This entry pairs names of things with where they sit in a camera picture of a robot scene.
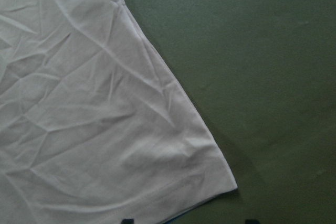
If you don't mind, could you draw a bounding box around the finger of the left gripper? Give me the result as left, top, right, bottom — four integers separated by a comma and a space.
245, 219, 256, 224
121, 219, 134, 224

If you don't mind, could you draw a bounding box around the pink Snoopy t-shirt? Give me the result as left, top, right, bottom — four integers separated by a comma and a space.
1, 0, 237, 223

